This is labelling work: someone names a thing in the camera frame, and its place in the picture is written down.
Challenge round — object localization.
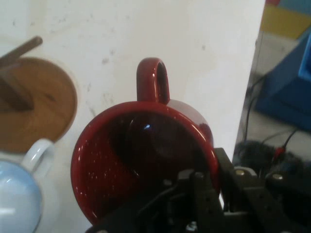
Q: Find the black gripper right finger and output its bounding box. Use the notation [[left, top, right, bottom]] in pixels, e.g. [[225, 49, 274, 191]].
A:
[[213, 147, 311, 233]]

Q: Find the white enamel mug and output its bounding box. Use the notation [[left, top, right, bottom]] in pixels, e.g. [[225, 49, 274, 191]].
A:
[[0, 138, 55, 233]]

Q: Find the red speckled mug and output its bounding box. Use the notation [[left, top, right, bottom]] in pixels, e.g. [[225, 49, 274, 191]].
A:
[[70, 57, 222, 225]]

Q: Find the thin black cable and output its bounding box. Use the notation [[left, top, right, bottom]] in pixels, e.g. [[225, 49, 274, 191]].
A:
[[244, 74, 269, 143]]

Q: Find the large plain blue block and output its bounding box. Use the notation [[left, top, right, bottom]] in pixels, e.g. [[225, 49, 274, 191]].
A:
[[254, 31, 311, 133]]

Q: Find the big yellow toy brick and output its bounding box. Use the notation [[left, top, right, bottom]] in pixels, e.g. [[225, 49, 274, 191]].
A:
[[260, 4, 311, 40]]

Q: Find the black cable bundle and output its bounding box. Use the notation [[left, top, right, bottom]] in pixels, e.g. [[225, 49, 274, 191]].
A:
[[235, 140, 306, 172]]

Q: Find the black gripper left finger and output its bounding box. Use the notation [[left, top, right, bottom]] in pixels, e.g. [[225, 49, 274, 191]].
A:
[[89, 169, 223, 233]]

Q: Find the brown wooden mug tree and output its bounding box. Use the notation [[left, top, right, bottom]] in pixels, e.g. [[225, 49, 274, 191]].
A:
[[0, 35, 78, 154]]

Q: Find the small red connector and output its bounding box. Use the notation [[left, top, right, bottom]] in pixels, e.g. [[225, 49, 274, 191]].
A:
[[274, 145, 286, 158]]

